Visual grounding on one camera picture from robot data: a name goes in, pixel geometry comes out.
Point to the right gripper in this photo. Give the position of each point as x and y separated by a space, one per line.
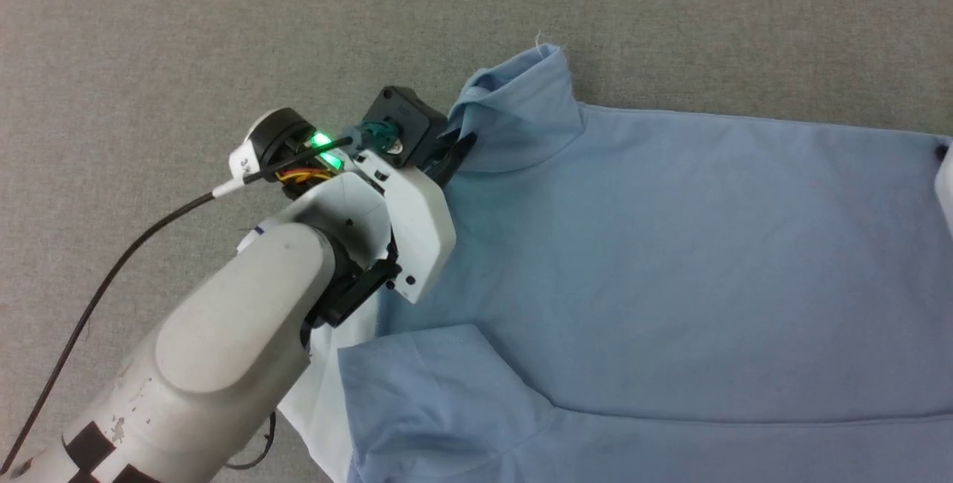
945 196

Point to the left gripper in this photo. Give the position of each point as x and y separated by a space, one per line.
417 230

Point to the light blue white-collared polo shirt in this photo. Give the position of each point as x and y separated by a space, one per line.
670 260

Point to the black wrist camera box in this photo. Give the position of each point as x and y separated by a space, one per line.
406 114

